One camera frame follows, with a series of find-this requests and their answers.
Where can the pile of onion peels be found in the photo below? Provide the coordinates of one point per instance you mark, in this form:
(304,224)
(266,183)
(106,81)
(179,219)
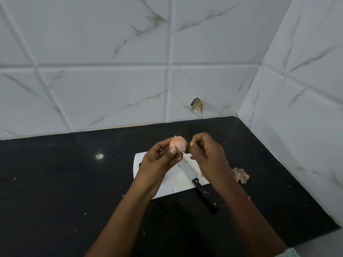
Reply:
(241,176)

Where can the white plastic cutting board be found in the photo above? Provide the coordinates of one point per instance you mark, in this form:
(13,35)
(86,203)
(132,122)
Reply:
(174,182)

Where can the person's left forearm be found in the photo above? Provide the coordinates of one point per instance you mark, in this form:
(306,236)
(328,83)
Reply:
(118,227)

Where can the broken tile hole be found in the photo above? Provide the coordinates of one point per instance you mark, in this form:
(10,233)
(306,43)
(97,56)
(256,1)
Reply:
(197,105)

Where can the person's right hand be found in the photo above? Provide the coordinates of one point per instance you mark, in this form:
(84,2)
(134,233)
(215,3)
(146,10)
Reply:
(214,165)

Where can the person's left hand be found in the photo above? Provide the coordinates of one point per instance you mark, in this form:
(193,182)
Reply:
(152,171)

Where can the small onion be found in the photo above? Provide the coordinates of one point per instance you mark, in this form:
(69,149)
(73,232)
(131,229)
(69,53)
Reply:
(180,143)

